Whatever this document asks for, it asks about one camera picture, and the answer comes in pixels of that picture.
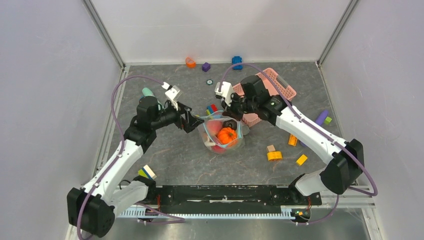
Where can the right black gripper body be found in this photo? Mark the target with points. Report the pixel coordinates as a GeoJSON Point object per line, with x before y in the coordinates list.
{"type": "Point", "coordinates": [240, 105]}

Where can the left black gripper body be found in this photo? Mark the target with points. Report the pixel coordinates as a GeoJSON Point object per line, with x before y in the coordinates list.
{"type": "Point", "coordinates": [170, 115]}

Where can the pink plastic basket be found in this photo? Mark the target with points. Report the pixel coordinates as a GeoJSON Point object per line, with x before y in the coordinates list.
{"type": "Point", "coordinates": [276, 84]}

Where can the pink toy peach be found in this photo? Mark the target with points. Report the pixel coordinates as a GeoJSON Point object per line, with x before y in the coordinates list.
{"type": "Point", "coordinates": [213, 127]}

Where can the white toy mushroom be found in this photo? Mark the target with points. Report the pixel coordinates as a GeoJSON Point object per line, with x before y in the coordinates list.
{"type": "Point", "coordinates": [208, 142]}

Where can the clear zip top bag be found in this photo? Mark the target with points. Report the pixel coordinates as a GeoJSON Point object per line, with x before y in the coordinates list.
{"type": "Point", "coordinates": [219, 116]}

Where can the red toy apple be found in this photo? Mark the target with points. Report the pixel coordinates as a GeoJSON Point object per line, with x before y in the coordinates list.
{"type": "Point", "coordinates": [217, 149]}

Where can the orange toy pumpkin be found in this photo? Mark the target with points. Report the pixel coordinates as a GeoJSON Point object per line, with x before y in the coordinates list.
{"type": "Point", "coordinates": [227, 136]}

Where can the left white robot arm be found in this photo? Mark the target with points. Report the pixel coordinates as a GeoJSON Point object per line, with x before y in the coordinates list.
{"type": "Point", "coordinates": [94, 207]}

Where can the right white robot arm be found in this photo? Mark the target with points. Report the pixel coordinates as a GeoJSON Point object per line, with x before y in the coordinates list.
{"type": "Point", "coordinates": [344, 160]}

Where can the multicolour toy brick block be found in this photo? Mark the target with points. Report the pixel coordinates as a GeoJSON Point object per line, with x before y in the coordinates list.
{"type": "Point", "coordinates": [210, 109]}

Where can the grey toy microphone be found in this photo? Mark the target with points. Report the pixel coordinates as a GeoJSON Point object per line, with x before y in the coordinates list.
{"type": "Point", "coordinates": [245, 129]}

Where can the mint green toy microphone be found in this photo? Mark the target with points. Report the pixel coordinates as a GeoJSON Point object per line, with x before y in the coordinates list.
{"type": "Point", "coordinates": [146, 92]}

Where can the blue toy car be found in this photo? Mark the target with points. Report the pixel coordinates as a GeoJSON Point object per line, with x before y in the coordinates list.
{"type": "Point", "coordinates": [235, 61]}

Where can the small wooden cube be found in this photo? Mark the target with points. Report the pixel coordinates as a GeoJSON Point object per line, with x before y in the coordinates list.
{"type": "Point", "coordinates": [270, 148]}

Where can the purple toy cube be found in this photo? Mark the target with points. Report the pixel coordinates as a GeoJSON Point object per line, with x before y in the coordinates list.
{"type": "Point", "coordinates": [206, 67]}

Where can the orange toy brick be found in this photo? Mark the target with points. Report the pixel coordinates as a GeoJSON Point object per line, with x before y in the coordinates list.
{"type": "Point", "coordinates": [292, 140]}

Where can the yellow toy brick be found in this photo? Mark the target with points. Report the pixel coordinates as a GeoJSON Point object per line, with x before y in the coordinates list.
{"type": "Point", "coordinates": [274, 156]}

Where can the white blue green block stack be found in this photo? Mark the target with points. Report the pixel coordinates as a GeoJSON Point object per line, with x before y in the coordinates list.
{"type": "Point", "coordinates": [147, 172]}

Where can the purple toy microphone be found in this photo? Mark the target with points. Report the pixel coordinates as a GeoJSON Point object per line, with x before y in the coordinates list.
{"type": "Point", "coordinates": [322, 117]}

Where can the small green cube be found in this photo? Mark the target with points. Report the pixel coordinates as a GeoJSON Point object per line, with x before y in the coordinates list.
{"type": "Point", "coordinates": [328, 120]}

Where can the small yellow block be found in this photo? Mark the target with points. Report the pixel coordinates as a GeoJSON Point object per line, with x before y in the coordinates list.
{"type": "Point", "coordinates": [301, 160]}

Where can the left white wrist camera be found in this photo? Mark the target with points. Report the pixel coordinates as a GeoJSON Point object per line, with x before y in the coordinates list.
{"type": "Point", "coordinates": [172, 93]}

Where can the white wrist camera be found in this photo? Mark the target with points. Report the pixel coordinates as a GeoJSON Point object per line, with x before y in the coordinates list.
{"type": "Point", "coordinates": [172, 93]}
{"type": "Point", "coordinates": [223, 91]}

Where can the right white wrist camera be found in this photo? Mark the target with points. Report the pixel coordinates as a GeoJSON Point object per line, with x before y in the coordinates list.
{"type": "Point", "coordinates": [223, 91]}

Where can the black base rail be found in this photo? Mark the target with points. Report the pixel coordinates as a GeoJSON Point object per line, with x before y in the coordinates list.
{"type": "Point", "coordinates": [224, 199]}

